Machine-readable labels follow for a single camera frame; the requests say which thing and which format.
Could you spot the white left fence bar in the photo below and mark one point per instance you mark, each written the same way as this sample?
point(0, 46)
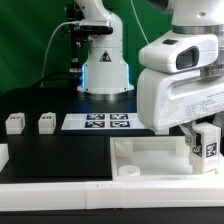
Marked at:
point(4, 155)

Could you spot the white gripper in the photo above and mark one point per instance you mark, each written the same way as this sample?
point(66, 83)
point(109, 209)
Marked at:
point(167, 100)

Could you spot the white fence bar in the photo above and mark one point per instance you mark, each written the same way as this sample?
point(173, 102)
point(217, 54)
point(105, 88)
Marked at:
point(4, 155)
point(103, 195)

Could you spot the white front fence bar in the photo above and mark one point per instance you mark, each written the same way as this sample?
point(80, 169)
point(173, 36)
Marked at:
point(103, 195)

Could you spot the white square tabletop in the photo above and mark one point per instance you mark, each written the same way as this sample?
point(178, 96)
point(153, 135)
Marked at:
point(139, 159)

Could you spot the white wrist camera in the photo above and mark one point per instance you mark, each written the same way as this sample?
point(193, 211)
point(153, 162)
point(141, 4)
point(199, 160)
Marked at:
point(173, 53)

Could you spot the white marker sheet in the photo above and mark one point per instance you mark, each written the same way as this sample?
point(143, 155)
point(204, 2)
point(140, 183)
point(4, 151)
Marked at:
point(102, 121)

